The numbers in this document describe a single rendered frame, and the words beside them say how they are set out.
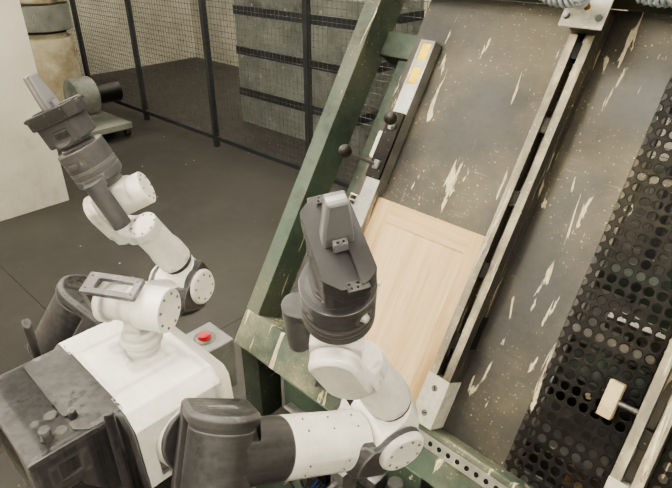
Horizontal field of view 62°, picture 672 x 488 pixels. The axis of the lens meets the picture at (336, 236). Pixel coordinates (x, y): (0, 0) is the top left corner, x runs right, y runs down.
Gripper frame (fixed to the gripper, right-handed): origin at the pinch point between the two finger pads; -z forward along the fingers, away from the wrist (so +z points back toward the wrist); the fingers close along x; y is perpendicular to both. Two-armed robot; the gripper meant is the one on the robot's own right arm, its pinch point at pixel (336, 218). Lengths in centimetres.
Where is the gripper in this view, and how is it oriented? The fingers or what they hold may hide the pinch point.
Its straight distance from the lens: 53.2
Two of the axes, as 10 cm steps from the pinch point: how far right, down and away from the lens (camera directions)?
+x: -2.8, -7.5, 5.9
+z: 0.2, 6.1, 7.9
